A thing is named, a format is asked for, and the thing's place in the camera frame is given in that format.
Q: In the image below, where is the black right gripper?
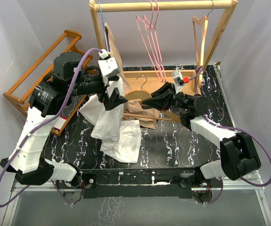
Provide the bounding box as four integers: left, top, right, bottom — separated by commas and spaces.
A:
141, 83, 190, 112

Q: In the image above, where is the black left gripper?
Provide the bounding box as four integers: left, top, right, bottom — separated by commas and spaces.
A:
68, 74, 128, 109

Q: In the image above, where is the beige t shirt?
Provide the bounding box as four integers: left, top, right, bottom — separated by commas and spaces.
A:
105, 24, 160, 129

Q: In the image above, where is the white t shirt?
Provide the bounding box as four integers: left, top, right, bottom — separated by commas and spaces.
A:
79, 75, 143, 164

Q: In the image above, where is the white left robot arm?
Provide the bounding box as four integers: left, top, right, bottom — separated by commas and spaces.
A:
0, 49, 126, 188

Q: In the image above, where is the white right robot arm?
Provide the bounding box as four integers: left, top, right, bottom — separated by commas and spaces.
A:
142, 82, 261, 187

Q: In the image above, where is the light wooden hanger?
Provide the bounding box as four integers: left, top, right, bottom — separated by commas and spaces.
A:
192, 1, 215, 88

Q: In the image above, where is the white red small box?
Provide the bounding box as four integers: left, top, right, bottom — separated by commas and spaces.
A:
54, 116, 67, 130

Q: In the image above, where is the wooden clothes rack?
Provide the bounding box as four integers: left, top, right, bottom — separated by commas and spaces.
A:
89, 0, 239, 95

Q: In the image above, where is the orange wooden shelf rack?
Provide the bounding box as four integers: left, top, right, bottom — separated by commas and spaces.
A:
3, 30, 86, 136

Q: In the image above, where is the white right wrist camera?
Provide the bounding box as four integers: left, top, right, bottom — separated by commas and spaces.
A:
171, 70, 190, 94

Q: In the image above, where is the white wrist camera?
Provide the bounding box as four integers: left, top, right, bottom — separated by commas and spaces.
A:
171, 70, 190, 94
98, 51, 120, 79

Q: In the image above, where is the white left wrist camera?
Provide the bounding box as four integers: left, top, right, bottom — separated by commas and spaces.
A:
98, 51, 120, 79

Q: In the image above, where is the pink wire hanger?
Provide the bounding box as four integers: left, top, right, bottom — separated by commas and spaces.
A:
142, 0, 166, 83
136, 0, 166, 83

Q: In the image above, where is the blue wire hanger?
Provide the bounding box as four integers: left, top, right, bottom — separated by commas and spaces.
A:
98, 2, 110, 52

